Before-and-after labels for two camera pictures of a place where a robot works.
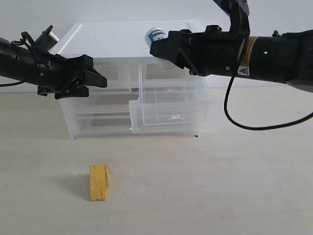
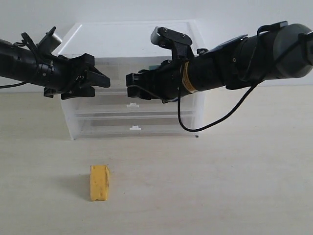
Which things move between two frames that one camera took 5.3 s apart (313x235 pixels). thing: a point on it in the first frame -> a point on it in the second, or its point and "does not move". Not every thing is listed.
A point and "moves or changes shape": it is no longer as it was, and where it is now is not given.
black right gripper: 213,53 -> 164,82
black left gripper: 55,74 does not move
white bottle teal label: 157,34 moves or changes shape
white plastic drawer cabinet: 142,99 does not move
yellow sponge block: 99,182 does not move
